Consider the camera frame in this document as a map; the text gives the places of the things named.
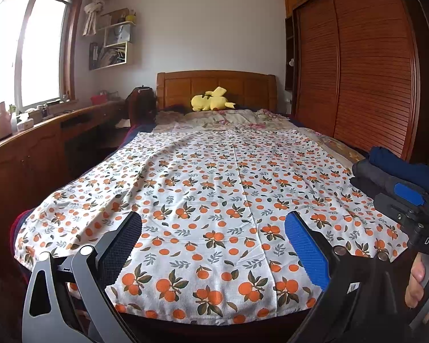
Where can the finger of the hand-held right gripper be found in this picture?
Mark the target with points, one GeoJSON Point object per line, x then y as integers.
{"type": "Point", "coordinates": [409, 190]}
{"type": "Point", "coordinates": [391, 207]}

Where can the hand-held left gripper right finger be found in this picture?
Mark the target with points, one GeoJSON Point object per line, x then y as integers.
{"type": "Point", "coordinates": [304, 250]}

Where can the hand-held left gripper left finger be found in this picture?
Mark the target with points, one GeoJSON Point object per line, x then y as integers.
{"type": "Point", "coordinates": [125, 243]}

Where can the blue suit jacket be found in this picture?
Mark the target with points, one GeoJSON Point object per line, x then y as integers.
{"type": "Point", "coordinates": [407, 169]}

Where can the person's right hand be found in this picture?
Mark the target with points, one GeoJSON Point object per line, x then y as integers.
{"type": "Point", "coordinates": [414, 278]}

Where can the black folded garment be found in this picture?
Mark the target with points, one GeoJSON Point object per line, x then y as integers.
{"type": "Point", "coordinates": [363, 188]}

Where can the grey folded garment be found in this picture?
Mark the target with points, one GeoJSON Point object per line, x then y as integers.
{"type": "Point", "coordinates": [373, 175]}

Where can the bed with orange-print sheet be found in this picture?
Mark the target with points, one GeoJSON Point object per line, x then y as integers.
{"type": "Point", "coordinates": [218, 185]}

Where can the long wooden desk cabinet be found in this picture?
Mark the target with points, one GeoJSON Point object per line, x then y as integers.
{"type": "Point", "coordinates": [28, 164]}

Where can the wooden slatted wardrobe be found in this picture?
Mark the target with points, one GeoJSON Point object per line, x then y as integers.
{"type": "Point", "coordinates": [361, 60]}

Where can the dark suitcase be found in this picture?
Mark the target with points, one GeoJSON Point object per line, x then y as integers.
{"type": "Point", "coordinates": [141, 105]}

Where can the yellow plush toy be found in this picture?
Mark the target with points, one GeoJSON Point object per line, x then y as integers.
{"type": "Point", "coordinates": [207, 102]}

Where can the wooden bed headboard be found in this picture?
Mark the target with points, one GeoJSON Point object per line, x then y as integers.
{"type": "Point", "coordinates": [253, 89]}

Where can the dark corner shelf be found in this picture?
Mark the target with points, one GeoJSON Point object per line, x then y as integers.
{"type": "Point", "coordinates": [289, 43]}

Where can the white paper bag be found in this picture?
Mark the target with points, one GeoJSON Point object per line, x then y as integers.
{"type": "Point", "coordinates": [118, 34]}

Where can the wooden framed window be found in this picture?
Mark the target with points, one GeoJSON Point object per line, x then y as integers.
{"type": "Point", "coordinates": [39, 50]}

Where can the tied cream curtain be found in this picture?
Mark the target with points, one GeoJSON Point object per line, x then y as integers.
{"type": "Point", "coordinates": [94, 10]}

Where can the white wall shelf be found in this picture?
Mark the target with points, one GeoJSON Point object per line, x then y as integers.
{"type": "Point", "coordinates": [130, 53]}

